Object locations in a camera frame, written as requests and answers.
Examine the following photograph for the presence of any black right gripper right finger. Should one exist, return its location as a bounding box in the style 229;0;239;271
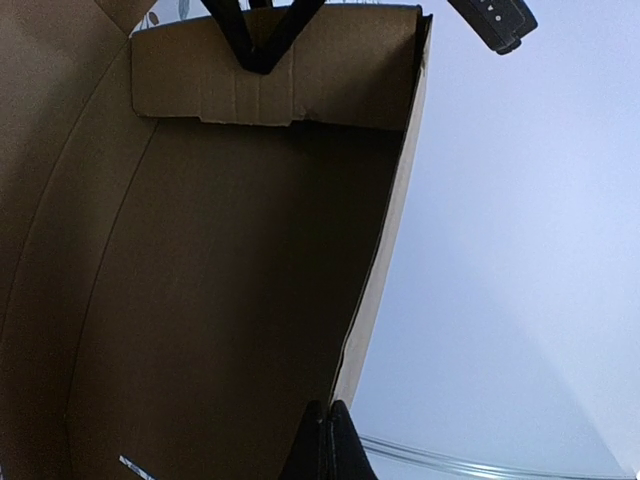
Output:
327;400;378;480

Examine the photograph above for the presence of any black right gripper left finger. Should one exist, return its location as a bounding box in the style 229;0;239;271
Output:
287;400;328;480

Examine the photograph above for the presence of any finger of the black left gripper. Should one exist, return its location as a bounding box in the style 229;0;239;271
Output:
251;0;325;75
202;0;254;70

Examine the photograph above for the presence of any brown cardboard box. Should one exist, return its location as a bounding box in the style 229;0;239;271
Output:
1;1;432;479

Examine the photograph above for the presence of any floral patterned table mat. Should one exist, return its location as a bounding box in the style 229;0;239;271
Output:
131;1;378;35

